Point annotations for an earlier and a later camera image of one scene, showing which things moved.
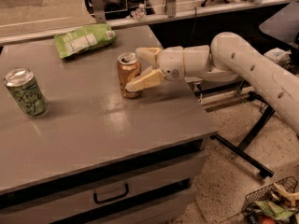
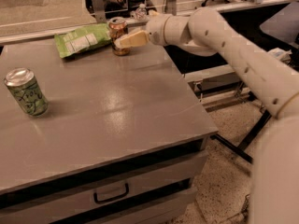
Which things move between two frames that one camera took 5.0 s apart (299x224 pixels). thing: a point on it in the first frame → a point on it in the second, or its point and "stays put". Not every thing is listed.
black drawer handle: (112, 198) stays put
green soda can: (26, 90) stays put
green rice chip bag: (84, 38) stays put
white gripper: (170, 63) → (155, 29)
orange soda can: (128, 68) → (118, 26)
